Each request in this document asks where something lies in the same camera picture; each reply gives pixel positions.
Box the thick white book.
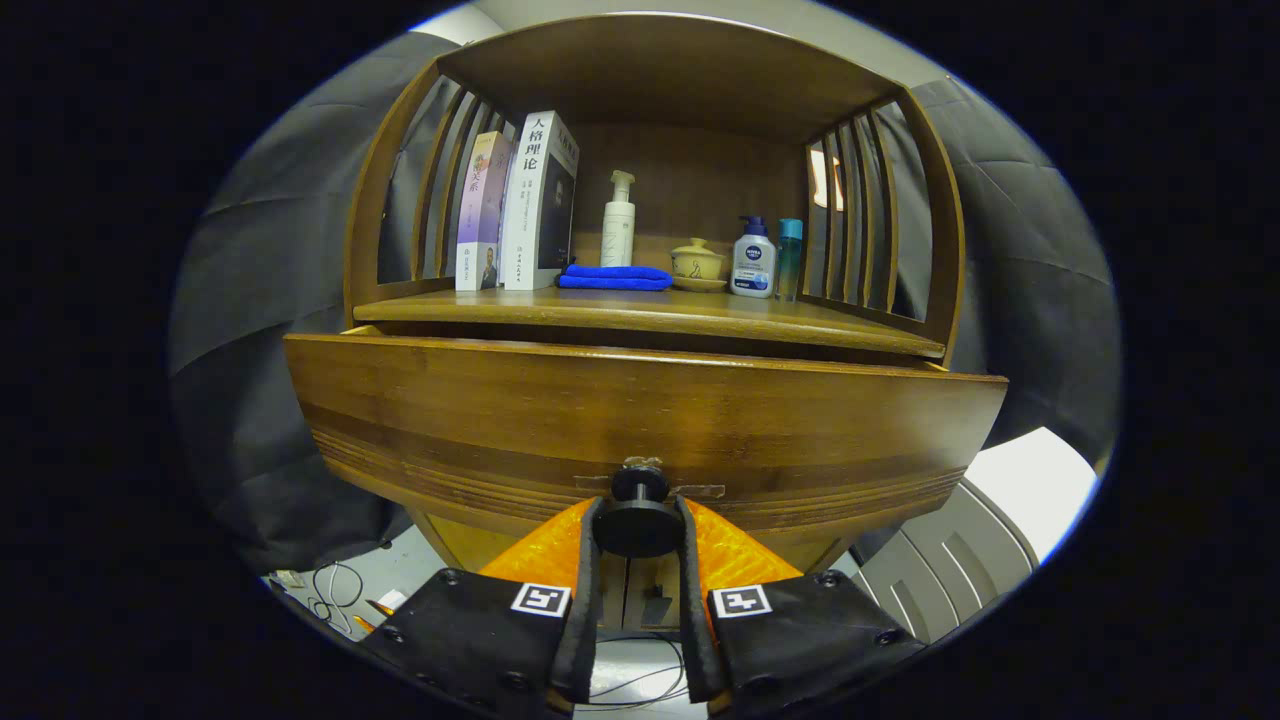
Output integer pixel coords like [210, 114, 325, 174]
[500, 110, 581, 291]

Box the black backdrop cloth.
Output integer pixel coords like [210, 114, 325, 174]
[165, 30, 1121, 576]

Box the wooden cabinet door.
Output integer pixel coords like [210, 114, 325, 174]
[412, 508, 629, 631]
[628, 520, 871, 631]

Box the white pump bottle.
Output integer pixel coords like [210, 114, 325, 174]
[600, 170, 637, 268]

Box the pink purple book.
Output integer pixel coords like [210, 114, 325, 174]
[455, 130, 516, 293]

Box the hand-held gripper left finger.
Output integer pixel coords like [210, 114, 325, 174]
[360, 497, 606, 716]

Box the teal slim bottle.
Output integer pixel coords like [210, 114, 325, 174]
[777, 218, 804, 303]

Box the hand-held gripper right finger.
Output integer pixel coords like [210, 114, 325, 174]
[675, 495, 926, 716]

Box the brown wooden cabinet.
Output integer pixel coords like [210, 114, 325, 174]
[340, 12, 966, 631]

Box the black round drawer knob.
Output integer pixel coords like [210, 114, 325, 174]
[590, 456, 689, 559]

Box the yellow lidded teacup with saucer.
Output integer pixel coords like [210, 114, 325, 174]
[670, 237, 728, 293]

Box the brown wooden drawer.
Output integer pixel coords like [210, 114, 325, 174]
[283, 325, 1009, 571]

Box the white bottle with blue cap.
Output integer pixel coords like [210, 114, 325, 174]
[731, 216, 778, 299]

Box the white grey appliance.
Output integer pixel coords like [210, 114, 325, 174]
[850, 427, 1101, 646]

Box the blue folded cloth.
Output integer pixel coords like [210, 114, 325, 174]
[557, 263, 674, 292]

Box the wooden countertop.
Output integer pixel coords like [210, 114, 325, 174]
[352, 285, 948, 359]

